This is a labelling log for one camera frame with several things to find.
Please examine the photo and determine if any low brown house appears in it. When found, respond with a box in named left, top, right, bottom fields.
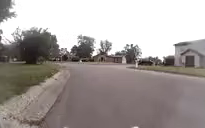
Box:
left=91, top=53, right=128, bottom=65

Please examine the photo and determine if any pale two-storey house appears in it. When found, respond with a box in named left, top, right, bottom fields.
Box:
left=173, top=37, right=205, bottom=70

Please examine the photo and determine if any grey asphalt road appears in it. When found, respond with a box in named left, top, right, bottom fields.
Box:
left=39, top=61, right=205, bottom=128

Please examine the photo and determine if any round dark tree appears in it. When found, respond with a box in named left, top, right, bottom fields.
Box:
left=115, top=43, right=143, bottom=65

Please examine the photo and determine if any green grass lawn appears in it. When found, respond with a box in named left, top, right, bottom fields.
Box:
left=0, top=61, right=62, bottom=109

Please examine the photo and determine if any large dark green tree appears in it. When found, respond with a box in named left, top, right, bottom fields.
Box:
left=10, top=27, right=60, bottom=65

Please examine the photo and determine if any grass verge strip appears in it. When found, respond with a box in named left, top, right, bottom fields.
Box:
left=127, top=64, right=205, bottom=80

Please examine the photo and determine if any small dark building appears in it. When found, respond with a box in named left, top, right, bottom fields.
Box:
left=163, top=55, right=176, bottom=67

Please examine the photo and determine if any tall dark tree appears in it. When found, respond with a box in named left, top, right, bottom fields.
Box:
left=70, top=34, right=96, bottom=62

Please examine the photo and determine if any dark parked vehicle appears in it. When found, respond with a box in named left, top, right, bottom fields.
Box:
left=137, top=58, right=155, bottom=67

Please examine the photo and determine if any pale concrete kerb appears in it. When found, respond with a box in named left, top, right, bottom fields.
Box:
left=0, top=66, right=71, bottom=128

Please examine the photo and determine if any thin bare-topped tree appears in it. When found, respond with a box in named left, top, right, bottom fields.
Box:
left=97, top=39, right=113, bottom=56

